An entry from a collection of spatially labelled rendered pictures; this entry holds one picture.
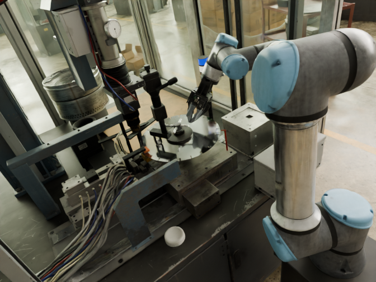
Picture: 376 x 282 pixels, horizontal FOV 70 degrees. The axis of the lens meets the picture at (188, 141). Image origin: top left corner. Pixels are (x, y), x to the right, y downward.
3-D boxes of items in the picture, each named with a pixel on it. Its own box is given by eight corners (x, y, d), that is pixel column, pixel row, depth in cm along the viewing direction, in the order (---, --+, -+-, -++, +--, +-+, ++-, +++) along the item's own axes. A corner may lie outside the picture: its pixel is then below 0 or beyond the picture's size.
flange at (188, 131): (198, 135, 106) (197, 130, 105) (174, 146, 103) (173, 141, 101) (184, 124, 115) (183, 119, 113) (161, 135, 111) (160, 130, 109)
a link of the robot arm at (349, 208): (376, 245, 70) (390, 212, 62) (329, 261, 69) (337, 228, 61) (345, 211, 79) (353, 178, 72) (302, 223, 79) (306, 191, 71)
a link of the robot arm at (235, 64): (261, 52, 80) (247, 40, 88) (225, 61, 79) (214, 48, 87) (260, 76, 85) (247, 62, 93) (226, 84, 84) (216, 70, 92)
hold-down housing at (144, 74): (165, 113, 100) (152, 60, 88) (170, 118, 96) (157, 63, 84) (151, 119, 98) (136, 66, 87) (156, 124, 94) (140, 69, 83)
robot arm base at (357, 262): (375, 255, 77) (384, 234, 72) (346, 290, 71) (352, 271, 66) (325, 223, 88) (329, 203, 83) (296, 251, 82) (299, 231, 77)
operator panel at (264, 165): (299, 153, 118) (301, 125, 109) (322, 165, 110) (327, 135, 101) (254, 187, 106) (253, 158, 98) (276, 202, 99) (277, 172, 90)
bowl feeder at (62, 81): (107, 110, 185) (88, 60, 165) (126, 126, 163) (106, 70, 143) (64, 130, 173) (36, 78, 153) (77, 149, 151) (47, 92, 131)
